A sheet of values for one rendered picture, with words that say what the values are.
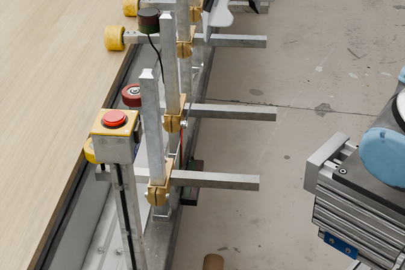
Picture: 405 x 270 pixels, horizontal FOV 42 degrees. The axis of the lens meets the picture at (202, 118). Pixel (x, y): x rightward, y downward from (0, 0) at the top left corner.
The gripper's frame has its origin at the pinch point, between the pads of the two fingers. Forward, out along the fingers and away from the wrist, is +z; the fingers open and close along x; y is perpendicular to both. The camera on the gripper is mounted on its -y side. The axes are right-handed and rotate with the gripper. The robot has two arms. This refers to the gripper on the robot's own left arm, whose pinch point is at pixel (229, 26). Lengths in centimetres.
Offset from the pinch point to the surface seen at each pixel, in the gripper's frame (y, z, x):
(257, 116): -16, 47, 32
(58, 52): -83, 42, 12
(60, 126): -50, 42, -11
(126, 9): -84, 38, 43
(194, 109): -31, 46, 22
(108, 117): -5.5, 8.5, -26.2
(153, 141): -18.9, 34.2, -5.4
